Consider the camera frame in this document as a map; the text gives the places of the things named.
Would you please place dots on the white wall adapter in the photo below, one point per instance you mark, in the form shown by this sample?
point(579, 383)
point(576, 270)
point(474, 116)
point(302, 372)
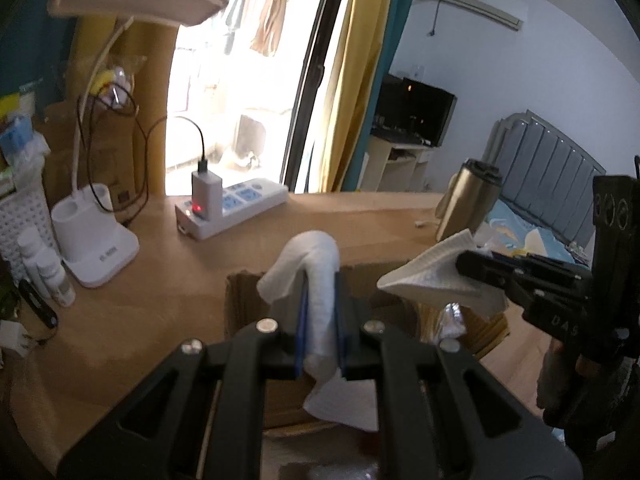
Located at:
point(14, 337)

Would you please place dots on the yellow curtain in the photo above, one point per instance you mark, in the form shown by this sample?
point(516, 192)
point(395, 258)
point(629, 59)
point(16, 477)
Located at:
point(150, 110)
point(350, 85)

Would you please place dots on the black pen-shaped device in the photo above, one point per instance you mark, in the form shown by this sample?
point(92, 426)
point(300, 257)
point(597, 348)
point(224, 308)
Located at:
point(37, 302)

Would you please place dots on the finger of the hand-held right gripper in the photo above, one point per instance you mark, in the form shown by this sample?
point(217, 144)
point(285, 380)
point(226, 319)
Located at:
point(550, 266)
point(482, 267)

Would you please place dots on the clear plastic bag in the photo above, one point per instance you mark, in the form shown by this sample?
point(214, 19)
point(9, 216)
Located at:
point(117, 82)

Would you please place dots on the white air conditioner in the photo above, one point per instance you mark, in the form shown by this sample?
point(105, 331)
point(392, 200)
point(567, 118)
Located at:
point(480, 5)

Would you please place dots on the black sliding door frame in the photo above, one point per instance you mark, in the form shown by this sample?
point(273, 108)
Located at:
point(312, 75)

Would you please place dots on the brown cardboard carton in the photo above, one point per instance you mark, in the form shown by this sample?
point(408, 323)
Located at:
point(62, 160)

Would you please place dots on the grey padded headboard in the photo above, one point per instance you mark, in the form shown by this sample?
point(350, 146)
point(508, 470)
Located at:
point(545, 160)

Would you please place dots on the black television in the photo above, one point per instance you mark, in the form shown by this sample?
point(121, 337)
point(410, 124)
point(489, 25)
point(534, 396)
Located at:
point(420, 110)

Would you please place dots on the white plastic basket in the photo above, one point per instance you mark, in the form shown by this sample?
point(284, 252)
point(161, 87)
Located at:
point(25, 210)

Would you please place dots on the white television stand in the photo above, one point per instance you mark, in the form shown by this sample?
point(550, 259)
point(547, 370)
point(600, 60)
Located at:
point(395, 162)

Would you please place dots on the brown hanging garment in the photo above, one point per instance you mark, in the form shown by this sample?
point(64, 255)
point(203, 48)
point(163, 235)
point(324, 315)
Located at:
point(272, 10)

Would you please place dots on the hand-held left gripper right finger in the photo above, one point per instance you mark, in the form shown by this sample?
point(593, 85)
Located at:
point(341, 325)

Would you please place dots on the white power strip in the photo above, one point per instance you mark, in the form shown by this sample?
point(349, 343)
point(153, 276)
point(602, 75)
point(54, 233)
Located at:
point(250, 197)

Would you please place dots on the teal curtain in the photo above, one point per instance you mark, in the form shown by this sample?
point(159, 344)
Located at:
point(395, 35)

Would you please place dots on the cardboard box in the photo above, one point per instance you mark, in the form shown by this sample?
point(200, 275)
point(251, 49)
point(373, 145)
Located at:
point(250, 305)

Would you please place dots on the white desk lamp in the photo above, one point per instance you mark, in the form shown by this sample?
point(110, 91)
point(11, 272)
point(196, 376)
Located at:
point(97, 257)

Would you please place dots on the white pill bottle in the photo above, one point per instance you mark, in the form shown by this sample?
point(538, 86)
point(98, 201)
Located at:
point(57, 280)
point(29, 255)

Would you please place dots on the white charger plug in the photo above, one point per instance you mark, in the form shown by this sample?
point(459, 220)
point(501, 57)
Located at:
point(205, 190)

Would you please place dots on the steel thermos cup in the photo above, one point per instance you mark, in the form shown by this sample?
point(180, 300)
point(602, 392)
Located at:
point(467, 200)

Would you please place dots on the printed blue bed sheet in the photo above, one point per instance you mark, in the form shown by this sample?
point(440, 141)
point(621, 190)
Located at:
point(510, 227)

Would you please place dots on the grey hanging garment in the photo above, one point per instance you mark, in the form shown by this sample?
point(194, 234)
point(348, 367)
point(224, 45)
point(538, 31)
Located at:
point(237, 5)

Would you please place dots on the white tissue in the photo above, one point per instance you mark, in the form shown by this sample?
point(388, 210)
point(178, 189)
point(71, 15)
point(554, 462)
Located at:
point(320, 280)
point(430, 275)

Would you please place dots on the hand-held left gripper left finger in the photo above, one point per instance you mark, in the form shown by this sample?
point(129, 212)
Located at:
point(300, 330)

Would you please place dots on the stack of small packets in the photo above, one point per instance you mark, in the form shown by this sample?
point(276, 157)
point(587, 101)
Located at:
point(17, 135)

